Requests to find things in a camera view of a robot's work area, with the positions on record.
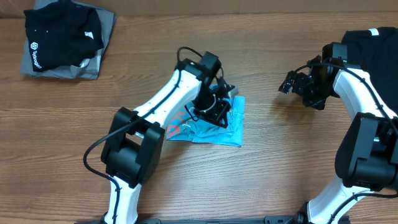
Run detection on light blue t-shirt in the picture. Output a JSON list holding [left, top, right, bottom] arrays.
[[166, 96, 246, 147]]

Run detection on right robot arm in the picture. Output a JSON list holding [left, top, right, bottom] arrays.
[[279, 42, 397, 223]]

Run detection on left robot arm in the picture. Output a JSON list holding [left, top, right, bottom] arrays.
[[100, 52, 235, 223]]

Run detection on black t-shirt on right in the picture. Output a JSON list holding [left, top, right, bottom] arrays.
[[341, 27, 397, 112]]

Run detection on grey folded shirt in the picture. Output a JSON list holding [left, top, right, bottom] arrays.
[[20, 1, 116, 80]]

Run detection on black folded shirt with logo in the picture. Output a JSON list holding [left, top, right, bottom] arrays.
[[24, 1, 104, 72]]

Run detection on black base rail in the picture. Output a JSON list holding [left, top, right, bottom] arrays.
[[74, 215, 352, 224]]

